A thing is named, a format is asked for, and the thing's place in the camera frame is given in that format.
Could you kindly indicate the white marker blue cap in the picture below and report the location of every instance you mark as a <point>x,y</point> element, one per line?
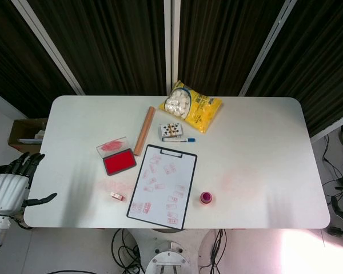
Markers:
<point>174,140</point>

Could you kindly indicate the black clipboard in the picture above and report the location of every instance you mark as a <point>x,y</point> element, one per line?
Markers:
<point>171,152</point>

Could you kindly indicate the pink round bottle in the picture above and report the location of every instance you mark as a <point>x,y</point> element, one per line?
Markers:
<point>206,197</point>

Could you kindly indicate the brown cardboard box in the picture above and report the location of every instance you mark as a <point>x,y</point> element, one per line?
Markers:
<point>23,128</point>

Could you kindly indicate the small white rectangular stamp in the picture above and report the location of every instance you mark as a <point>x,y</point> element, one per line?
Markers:
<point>117,196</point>

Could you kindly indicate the black curtain panel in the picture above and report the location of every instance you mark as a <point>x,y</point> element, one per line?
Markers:
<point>14,62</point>
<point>108,45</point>
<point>323,57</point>
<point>223,42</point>

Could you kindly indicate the yellow bag of white cubes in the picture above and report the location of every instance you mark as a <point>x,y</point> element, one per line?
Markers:
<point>200,114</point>

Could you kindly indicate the red ink pad clear lid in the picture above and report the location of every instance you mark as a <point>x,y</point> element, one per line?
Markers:
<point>118,165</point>

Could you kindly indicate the deck of playing cards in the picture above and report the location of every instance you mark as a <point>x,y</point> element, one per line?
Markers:
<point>171,129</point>

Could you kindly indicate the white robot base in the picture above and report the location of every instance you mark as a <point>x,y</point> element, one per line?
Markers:
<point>167,259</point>

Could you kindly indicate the wooden rolling stick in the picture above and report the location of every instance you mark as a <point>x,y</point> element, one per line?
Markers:
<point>144,131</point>

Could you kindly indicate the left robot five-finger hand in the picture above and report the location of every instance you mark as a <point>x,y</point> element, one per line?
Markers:
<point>8,191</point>

